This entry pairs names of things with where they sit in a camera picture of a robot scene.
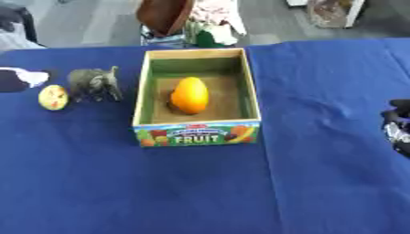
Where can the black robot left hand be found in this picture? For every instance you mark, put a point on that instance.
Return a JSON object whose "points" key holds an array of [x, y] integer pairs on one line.
{"points": [[12, 81]]}

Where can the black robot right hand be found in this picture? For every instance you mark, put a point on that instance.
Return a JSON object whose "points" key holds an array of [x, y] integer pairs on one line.
{"points": [[399, 128]]}

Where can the tan box with green inside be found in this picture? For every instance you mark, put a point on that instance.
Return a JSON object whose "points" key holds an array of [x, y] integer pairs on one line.
{"points": [[196, 135]]}

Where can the yellow-green toy fruit half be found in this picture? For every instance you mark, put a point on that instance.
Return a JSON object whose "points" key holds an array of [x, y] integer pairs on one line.
{"points": [[53, 97]]}

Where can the dark chair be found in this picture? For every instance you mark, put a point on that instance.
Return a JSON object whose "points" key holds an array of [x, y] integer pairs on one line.
{"points": [[13, 21]]}

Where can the grey toy elephant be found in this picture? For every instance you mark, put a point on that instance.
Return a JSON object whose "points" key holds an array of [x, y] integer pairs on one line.
{"points": [[90, 82]]}

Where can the white framed board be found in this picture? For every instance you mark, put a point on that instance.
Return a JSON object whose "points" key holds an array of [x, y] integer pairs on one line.
{"points": [[331, 12]]}

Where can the orange toy mango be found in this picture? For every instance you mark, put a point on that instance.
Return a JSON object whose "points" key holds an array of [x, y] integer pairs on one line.
{"points": [[190, 96]]}

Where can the white patterned bag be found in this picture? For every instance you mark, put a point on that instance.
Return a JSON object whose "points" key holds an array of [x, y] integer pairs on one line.
{"points": [[219, 18]]}

